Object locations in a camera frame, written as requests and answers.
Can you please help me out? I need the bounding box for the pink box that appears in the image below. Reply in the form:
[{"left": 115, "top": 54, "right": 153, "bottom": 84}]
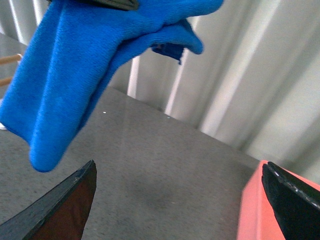
[{"left": 237, "top": 160, "right": 320, "bottom": 240}]

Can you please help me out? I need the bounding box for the white towel rack stand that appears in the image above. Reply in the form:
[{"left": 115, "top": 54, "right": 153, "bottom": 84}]
[{"left": 0, "top": 53, "right": 23, "bottom": 131}]

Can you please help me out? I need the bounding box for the right gripper black finger holding towel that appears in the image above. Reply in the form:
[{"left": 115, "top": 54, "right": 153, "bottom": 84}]
[{"left": 61, "top": 0, "right": 139, "bottom": 11}]

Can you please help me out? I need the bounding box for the blue microfiber towel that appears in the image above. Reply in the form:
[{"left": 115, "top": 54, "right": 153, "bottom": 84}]
[{"left": 0, "top": 0, "right": 222, "bottom": 172}]

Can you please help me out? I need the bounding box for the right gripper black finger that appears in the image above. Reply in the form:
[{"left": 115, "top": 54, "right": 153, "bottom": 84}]
[
  {"left": 261, "top": 161, "right": 320, "bottom": 240},
  {"left": 0, "top": 160, "right": 97, "bottom": 240}
]

